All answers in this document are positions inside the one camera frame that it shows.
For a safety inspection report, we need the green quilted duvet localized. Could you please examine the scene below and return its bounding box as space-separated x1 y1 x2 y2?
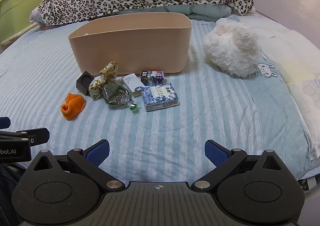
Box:
111 4 232 22

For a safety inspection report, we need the white small carton box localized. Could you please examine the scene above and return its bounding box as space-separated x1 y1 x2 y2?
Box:
122 73 145 97

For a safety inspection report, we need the small black cube box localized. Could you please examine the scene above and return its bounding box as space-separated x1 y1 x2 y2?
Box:
76 71 94 95

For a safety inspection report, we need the white cartoon print pillow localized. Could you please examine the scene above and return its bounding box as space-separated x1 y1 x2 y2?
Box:
230 13 319 159

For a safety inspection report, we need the beige plastic storage basket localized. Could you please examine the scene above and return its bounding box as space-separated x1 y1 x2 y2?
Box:
68 12 192 75

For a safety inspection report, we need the blue striped bed sheet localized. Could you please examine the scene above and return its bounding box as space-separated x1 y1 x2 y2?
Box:
1 21 311 182

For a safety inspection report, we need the dark colourful card box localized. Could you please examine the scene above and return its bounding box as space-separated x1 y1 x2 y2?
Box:
140 71 164 86

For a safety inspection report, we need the floral yellow fabric pouch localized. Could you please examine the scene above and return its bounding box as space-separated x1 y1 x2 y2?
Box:
88 61 118 100

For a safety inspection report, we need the white fluffy plush toy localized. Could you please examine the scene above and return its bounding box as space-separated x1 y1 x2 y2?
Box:
203 18 259 78

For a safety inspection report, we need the orange knitted sock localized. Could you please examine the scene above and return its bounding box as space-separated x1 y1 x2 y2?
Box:
60 93 86 120

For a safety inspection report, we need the blue white porcelain-pattern box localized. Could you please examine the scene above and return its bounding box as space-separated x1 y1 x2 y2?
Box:
141 83 180 112

